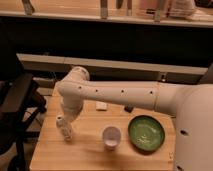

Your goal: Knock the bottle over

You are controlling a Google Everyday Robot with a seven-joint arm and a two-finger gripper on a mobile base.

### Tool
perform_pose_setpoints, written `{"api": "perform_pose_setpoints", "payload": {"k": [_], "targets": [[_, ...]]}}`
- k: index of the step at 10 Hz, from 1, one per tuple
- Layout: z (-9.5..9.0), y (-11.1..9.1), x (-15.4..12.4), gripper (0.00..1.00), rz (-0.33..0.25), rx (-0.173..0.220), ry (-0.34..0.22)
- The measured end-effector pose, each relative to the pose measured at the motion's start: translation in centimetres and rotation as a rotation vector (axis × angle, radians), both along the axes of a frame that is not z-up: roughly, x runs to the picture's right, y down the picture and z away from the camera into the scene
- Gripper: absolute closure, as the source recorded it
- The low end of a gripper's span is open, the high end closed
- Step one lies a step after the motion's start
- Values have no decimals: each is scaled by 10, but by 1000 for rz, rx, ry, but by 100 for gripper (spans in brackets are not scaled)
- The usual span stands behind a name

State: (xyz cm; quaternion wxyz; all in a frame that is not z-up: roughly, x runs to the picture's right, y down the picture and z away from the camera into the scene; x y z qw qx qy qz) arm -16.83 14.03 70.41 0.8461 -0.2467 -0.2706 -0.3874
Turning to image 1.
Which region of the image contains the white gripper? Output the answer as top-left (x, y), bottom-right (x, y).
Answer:
top-left (63, 113), bottom-right (79, 129)

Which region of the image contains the small clear plastic bottle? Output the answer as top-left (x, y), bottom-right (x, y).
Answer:
top-left (56, 115), bottom-right (72, 142)

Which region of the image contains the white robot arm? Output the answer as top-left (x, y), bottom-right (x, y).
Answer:
top-left (57, 66), bottom-right (213, 171)

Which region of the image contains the white rectangular block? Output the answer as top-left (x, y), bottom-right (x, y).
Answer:
top-left (96, 102), bottom-right (107, 111)

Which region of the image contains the white paper cup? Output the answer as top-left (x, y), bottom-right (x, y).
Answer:
top-left (102, 126), bottom-right (121, 150)

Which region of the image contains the black office chair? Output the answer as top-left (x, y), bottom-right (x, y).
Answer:
top-left (0, 55), bottom-right (46, 171)

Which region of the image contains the black rectangular box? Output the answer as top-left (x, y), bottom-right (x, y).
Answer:
top-left (124, 105), bottom-right (134, 113)

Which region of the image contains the green bowl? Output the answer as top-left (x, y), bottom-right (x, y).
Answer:
top-left (128, 115), bottom-right (165, 152)

